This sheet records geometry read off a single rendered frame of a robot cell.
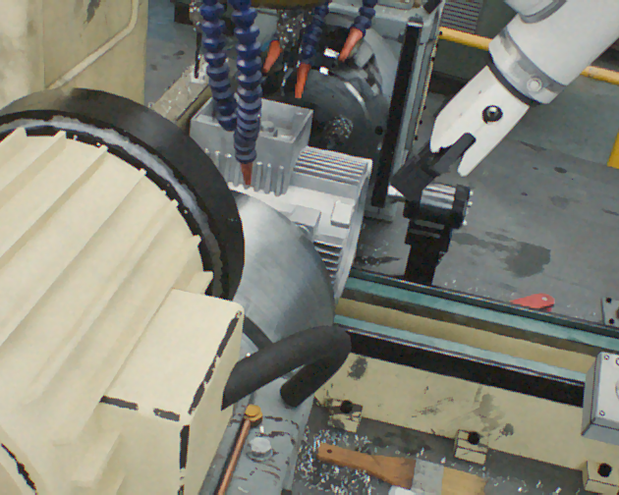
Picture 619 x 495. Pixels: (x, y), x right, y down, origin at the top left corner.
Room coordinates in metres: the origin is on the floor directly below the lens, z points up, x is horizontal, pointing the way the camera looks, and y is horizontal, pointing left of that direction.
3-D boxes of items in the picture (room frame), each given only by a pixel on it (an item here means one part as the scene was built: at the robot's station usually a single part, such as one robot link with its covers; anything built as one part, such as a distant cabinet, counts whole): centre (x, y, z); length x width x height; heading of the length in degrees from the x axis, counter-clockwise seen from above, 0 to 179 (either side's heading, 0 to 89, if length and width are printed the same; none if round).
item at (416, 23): (1.08, -0.08, 1.12); 0.04 x 0.03 x 0.26; 83
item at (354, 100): (1.29, 0.03, 1.04); 0.41 x 0.25 x 0.25; 173
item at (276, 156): (0.97, 0.09, 1.11); 0.12 x 0.11 x 0.07; 82
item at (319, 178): (0.96, 0.05, 1.02); 0.20 x 0.19 x 0.19; 82
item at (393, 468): (0.78, -0.15, 0.80); 0.21 x 0.05 x 0.01; 82
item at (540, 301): (1.17, -0.34, 0.81); 0.09 x 0.03 x 0.02; 125
